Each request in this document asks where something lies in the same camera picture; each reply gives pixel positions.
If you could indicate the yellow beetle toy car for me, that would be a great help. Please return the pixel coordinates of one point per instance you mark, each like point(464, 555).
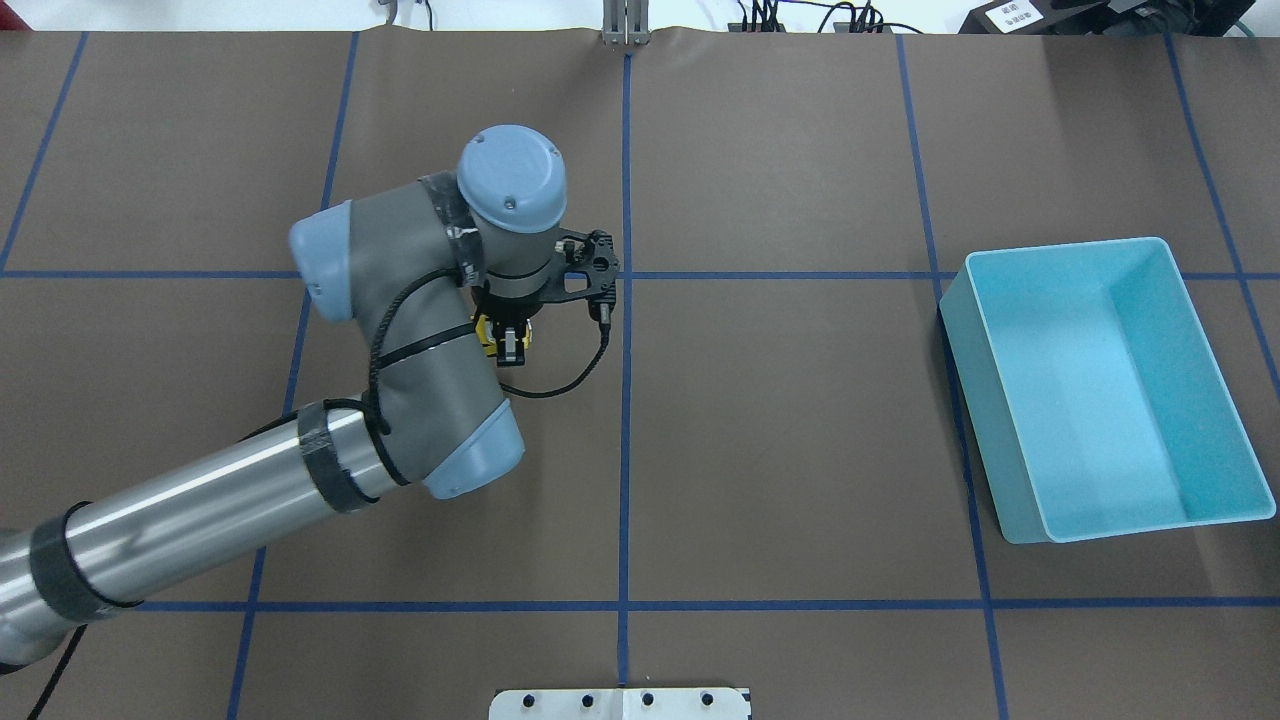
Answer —
point(487, 333)

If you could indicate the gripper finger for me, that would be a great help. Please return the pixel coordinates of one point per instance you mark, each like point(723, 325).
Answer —
point(511, 341)

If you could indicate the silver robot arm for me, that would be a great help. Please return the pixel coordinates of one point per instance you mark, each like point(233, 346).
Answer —
point(432, 411)

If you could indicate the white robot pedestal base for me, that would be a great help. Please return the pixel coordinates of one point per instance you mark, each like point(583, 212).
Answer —
point(623, 703)

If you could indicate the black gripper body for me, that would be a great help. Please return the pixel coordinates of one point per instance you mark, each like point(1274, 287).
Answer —
point(503, 310)

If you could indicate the turquoise plastic bin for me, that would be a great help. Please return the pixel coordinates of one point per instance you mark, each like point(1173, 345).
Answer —
point(1098, 405)

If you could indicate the aluminium frame post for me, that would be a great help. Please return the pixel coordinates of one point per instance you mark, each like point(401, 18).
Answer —
point(626, 23)

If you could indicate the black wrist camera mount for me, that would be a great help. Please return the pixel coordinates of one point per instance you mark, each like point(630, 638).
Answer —
point(584, 267)

